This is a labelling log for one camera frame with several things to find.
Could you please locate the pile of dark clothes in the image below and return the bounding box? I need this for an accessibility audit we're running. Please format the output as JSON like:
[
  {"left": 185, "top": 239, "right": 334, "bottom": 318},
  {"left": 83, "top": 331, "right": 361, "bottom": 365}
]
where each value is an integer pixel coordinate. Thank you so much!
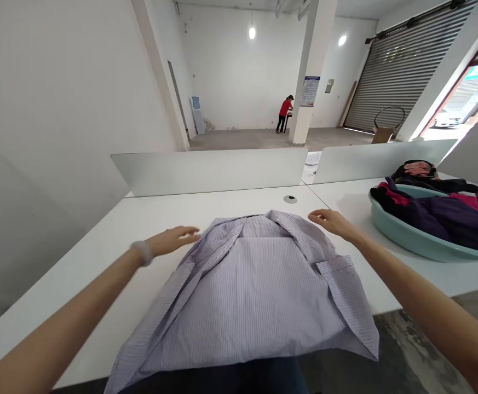
[{"left": 371, "top": 159, "right": 478, "bottom": 254}]

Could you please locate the teal plastic basin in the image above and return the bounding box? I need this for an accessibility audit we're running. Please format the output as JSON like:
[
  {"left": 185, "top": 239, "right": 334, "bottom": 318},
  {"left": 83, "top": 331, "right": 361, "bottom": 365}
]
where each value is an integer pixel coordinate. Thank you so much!
[{"left": 368, "top": 183, "right": 478, "bottom": 263}]

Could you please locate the cardboard box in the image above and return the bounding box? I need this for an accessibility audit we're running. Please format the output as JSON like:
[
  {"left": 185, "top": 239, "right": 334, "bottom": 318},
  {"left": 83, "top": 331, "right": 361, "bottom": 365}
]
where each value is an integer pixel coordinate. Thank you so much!
[{"left": 371, "top": 125, "right": 394, "bottom": 144}]

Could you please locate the wooden plank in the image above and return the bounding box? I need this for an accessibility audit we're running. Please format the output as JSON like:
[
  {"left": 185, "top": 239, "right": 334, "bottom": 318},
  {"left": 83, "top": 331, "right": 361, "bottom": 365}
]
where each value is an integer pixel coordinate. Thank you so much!
[{"left": 337, "top": 80, "right": 359, "bottom": 128}]

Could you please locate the lilac striped shirt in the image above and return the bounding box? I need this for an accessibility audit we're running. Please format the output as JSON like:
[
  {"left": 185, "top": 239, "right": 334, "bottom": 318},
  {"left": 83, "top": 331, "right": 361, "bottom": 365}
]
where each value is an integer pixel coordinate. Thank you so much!
[{"left": 103, "top": 210, "right": 381, "bottom": 394}]

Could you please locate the black hoop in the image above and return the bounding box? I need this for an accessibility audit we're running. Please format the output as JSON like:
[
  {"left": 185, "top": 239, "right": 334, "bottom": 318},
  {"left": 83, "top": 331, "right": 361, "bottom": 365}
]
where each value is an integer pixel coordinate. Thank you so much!
[{"left": 373, "top": 106, "right": 405, "bottom": 133}]

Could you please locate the person's right hand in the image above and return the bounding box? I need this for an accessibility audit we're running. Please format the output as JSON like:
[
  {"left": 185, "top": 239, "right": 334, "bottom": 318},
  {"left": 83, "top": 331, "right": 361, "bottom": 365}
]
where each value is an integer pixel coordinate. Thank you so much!
[{"left": 307, "top": 208, "right": 361, "bottom": 244}]

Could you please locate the blue wall poster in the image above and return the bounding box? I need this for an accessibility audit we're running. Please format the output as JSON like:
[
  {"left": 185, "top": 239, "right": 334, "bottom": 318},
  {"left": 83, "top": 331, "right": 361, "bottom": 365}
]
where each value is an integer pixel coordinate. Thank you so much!
[{"left": 303, "top": 76, "right": 321, "bottom": 108}]

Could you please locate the person's left hand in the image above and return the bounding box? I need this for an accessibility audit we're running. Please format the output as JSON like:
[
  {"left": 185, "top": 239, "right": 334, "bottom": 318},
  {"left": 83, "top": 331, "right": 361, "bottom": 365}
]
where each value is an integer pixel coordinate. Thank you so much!
[{"left": 149, "top": 225, "right": 201, "bottom": 258}]

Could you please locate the water dispenser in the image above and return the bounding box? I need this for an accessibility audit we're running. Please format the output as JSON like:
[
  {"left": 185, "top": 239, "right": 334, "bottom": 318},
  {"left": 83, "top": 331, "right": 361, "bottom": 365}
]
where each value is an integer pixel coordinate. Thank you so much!
[{"left": 191, "top": 96, "right": 206, "bottom": 135}]

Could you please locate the frosted desk divider panel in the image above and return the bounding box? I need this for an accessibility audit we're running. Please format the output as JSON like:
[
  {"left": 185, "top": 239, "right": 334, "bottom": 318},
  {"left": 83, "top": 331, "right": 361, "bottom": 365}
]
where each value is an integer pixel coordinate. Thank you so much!
[
  {"left": 110, "top": 147, "right": 309, "bottom": 198},
  {"left": 312, "top": 138, "right": 458, "bottom": 185}
]

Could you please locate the grey roller shutter door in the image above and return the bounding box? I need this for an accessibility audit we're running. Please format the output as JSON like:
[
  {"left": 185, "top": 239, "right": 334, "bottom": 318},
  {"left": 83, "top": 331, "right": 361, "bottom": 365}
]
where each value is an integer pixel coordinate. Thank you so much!
[{"left": 343, "top": 0, "right": 478, "bottom": 135}]

